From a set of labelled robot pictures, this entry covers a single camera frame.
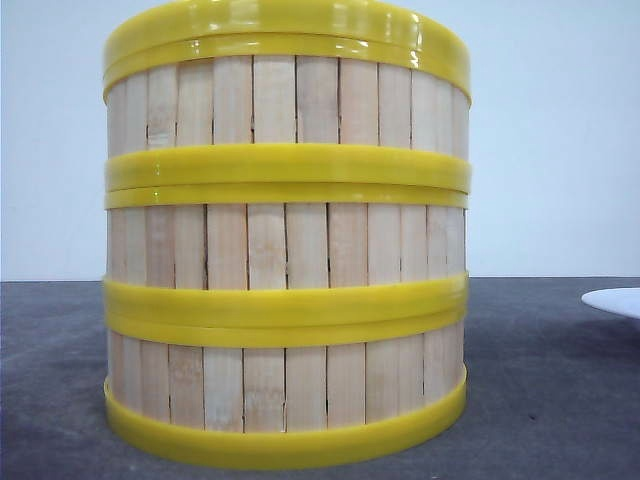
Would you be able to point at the yellow rimmed steamer lid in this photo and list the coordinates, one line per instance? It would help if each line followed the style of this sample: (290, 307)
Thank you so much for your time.
(363, 30)

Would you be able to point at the front bamboo steamer basket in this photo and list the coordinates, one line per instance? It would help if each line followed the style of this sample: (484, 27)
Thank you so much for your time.
(277, 378)

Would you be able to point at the white plate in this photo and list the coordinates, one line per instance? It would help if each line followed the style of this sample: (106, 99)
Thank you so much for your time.
(620, 301)

